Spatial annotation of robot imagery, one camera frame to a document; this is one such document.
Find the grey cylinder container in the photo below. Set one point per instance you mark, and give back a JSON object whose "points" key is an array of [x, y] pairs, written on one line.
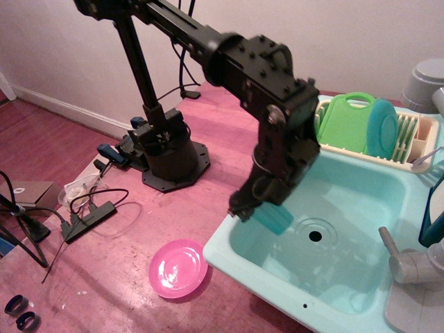
{"points": [[424, 90]]}

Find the teal plate in rack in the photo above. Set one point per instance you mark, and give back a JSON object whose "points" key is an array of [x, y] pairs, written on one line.
{"points": [[382, 130]]}

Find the green cutting board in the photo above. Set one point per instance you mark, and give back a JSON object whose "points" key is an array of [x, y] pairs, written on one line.
{"points": [[346, 121]]}

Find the grey toy faucet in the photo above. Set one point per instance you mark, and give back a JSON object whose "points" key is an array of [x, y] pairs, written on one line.
{"points": [[415, 267]]}

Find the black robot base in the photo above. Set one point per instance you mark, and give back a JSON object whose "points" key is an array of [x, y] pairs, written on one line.
{"points": [[160, 146]]}

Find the pink plastic plate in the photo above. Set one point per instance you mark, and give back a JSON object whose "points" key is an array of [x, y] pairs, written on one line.
{"points": [[177, 269]]}

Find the brown cardboard box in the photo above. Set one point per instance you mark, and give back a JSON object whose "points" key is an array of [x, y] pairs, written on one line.
{"points": [[37, 194]]}

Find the teal plastic cup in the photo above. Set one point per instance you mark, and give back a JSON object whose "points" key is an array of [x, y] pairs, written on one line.
{"points": [[275, 218]]}

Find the cream dish rack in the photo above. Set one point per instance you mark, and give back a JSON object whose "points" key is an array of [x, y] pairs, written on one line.
{"points": [[417, 138]]}

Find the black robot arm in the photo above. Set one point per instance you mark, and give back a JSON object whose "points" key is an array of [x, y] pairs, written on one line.
{"points": [[258, 71]]}

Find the light teal toy sink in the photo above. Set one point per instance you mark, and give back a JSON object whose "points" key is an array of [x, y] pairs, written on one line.
{"points": [[330, 269]]}

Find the dark teal pitcher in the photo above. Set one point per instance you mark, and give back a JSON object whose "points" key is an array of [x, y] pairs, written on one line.
{"points": [[432, 226]]}

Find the clear plastic cup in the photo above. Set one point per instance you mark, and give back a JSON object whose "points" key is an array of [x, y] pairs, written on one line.
{"points": [[78, 188]]}

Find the black usb hub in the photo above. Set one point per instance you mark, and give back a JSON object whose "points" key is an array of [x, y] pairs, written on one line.
{"points": [[80, 226]]}

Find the blue clamp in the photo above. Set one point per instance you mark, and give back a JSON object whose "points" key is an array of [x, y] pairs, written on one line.
{"points": [[113, 157]]}

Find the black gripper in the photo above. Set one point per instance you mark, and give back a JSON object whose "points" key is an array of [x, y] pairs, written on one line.
{"points": [[287, 144]]}

